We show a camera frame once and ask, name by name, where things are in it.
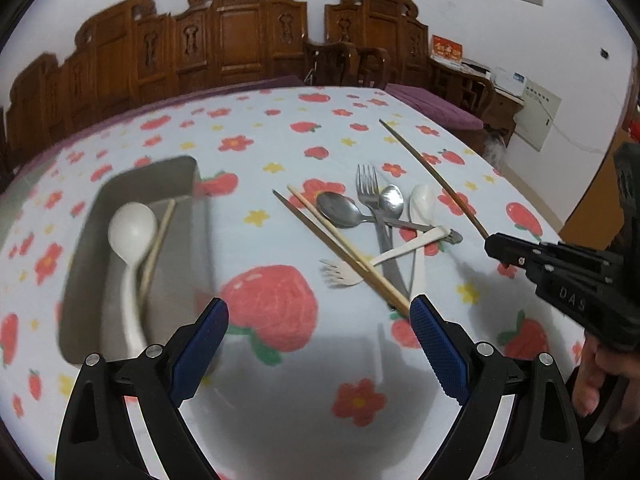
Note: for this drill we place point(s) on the red box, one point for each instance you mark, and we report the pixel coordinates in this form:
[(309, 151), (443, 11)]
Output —
[(446, 51)]

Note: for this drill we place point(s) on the purple bench cushion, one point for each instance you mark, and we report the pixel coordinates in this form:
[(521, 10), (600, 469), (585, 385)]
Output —
[(280, 82)]

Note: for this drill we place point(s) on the metal fork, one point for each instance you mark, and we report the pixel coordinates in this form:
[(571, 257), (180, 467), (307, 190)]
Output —
[(367, 185)]

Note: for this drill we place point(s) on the small white spoon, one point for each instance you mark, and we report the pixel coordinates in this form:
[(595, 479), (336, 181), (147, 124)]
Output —
[(422, 200)]

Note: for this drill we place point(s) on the large metal spoon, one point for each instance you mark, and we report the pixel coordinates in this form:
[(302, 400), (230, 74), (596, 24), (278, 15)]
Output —
[(340, 210)]

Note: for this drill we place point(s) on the stainless steel tray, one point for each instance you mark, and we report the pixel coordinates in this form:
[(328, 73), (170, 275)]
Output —
[(187, 255)]

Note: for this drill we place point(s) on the large white spoon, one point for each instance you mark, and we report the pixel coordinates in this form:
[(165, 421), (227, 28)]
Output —
[(131, 230)]

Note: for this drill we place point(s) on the white electrical panel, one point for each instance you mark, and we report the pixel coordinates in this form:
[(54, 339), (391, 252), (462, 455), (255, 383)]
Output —
[(537, 112)]

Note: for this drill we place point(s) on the wooden side table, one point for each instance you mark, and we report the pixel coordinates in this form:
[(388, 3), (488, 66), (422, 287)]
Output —
[(472, 95)]

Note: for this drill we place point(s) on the carved wooden bench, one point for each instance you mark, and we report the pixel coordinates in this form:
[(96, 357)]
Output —
[(235, 35)]

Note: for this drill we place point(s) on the purple armchair cushion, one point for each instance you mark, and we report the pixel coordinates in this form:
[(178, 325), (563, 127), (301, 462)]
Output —
[(435, 107)]

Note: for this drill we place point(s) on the strawberry flower printed tablecloth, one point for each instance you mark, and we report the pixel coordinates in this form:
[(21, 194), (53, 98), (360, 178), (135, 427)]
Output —
[(280, 160)]

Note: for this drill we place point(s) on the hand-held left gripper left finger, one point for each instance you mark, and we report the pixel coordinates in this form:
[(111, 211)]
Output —
[(197, 355)]

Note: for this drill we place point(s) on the small metal spoon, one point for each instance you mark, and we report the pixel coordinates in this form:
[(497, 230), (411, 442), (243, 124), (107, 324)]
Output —
[(391, 200)]

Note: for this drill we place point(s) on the white boxes and papers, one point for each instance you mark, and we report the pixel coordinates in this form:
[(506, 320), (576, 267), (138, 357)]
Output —
[(500, 80)]

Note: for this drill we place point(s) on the carved wooden armchair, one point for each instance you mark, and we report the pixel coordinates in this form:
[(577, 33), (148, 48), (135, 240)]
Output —
[(380, 30)]

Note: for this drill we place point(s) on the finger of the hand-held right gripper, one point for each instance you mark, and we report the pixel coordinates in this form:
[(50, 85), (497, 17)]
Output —
[(510, 249)]

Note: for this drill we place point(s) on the person's right hand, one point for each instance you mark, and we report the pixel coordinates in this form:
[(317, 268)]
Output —
[(587, 385)]

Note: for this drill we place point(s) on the white plastic fork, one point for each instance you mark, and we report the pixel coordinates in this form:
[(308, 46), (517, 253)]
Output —
[(340, 275)]

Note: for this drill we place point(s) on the light wooden chopstick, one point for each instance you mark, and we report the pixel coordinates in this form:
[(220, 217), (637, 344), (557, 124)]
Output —
[(160, 240), (345, 247)]

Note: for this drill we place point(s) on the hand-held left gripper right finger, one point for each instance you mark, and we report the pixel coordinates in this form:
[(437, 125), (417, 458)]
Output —
[(440, 350)]

